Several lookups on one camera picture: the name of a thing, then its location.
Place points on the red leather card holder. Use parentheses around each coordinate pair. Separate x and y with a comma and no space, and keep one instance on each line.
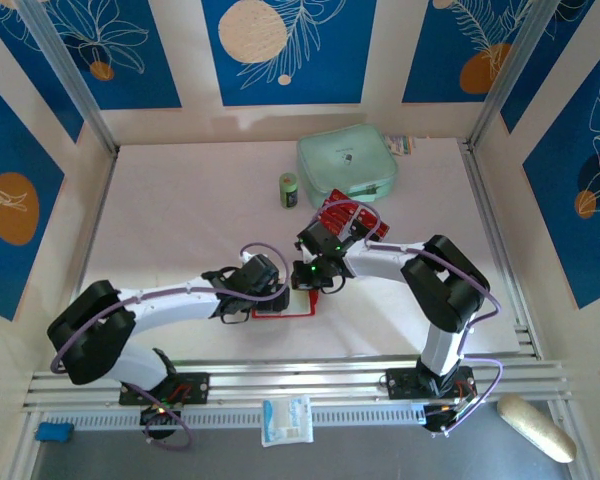
(297,305)

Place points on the clear acrylic card stand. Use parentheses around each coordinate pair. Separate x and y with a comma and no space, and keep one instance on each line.
(352,220)

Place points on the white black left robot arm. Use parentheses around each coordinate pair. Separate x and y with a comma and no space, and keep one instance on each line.
(175,302)

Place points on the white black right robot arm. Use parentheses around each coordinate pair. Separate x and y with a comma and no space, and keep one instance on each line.
(385,260)

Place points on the green cylindrical can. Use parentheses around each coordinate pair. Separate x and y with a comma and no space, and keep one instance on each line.
(288,192)

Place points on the mint green zip pouch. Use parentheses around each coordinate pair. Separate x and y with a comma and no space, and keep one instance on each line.
(345,160)

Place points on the white blue tissue packet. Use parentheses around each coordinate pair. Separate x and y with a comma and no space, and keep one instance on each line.
(286,420)

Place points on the printed paper sachet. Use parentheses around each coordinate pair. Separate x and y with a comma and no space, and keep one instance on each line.
(401,144)

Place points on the black left control board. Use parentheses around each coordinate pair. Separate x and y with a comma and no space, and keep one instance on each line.
(159,422)

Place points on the black control board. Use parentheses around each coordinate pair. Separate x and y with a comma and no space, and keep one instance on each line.
(437,421)
(159,422)

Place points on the black right control board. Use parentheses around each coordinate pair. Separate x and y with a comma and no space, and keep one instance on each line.
(437,421)

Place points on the blue sponge block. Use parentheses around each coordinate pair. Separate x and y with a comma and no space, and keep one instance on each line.
(54,432)

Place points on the beige bread loaf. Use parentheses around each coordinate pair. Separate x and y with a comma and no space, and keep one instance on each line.
(535,427)

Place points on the aluminium rail frame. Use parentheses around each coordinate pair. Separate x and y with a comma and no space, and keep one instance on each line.
(290,380)

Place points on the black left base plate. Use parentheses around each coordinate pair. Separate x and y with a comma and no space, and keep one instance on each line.
(195,387)

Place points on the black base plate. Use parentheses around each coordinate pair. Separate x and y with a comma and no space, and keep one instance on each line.
(195,387)
(400,384)

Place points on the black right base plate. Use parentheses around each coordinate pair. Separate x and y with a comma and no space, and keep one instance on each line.
(400,384)

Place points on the aluminium side rail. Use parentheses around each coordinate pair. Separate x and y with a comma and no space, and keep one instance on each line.
(490,225)
(97,220)

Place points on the aluminium corner post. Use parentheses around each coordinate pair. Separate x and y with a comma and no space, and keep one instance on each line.
(65,60)
(515,65)

